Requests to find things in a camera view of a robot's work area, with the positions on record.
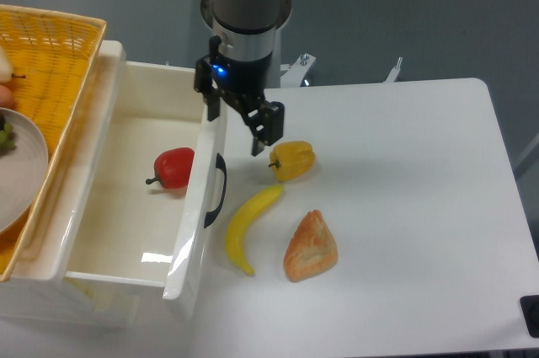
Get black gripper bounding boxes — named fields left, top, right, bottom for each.
left=194, top=35, right=285, bottom=157

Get red bell pepper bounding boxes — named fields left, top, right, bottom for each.
left=145, top=147, right=195, bottom=190

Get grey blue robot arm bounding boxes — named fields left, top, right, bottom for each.
left=194, top=0, right=286, bottom=155

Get yellow bell pepper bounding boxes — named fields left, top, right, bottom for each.
left=268, top=141, right=316, bottom=182

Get open upper white drawer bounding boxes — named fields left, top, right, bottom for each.
left=67, top=61, right=227, bottom=302

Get white drawer cabinet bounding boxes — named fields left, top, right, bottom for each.
left=0, top=40, right=199, bottom=330

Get yellow banana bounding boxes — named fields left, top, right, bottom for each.
left=225, top=184, right=284, bottom=276

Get triangular bread pastry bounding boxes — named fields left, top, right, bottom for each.
left=283, top=210, right=339, bottom=282

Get yellow wicker basket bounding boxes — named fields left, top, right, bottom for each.
left=1, top=4, right=107, bottom=281

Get grey plate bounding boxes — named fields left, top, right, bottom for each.
left=1, top=108, right=49, bottom=232

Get green grapes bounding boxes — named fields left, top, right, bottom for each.
left=0, top=122, right=16, bottom=152

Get peach fruit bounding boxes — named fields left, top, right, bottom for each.
left=0, top=84, right=14, bottom=109

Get pale pear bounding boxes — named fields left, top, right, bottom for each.
left=0, top=47, right=26, bottom=83

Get black object at table edge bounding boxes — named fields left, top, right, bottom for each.
left=520, top=295, right=539, bottom=339

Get dark drawer handle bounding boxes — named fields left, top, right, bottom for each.
left=204, top=152, right=227, bottom=228

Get white metal bracket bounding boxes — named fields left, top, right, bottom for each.
left=384, top=56, right=403, bottom=83

